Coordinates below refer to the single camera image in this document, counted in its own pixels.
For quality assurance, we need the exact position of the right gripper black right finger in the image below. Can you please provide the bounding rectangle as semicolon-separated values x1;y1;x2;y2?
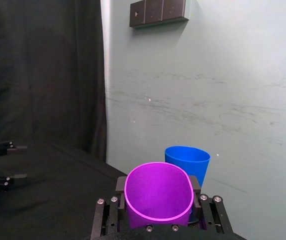
187;175;234;235

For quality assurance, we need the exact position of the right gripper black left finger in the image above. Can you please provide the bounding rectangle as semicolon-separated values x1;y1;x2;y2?
90;175;131;240

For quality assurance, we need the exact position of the purple plastic cup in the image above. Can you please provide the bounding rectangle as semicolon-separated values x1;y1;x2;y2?
124;161;194;230

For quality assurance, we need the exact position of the blue plastic cup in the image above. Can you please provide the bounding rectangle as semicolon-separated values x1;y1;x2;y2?
164;145;212;189

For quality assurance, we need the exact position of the black cloth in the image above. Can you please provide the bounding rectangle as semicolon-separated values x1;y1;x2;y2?
0;0;248;240

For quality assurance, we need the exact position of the black wall-mounted box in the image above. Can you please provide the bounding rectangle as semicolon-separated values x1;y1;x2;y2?
129;0;190;28

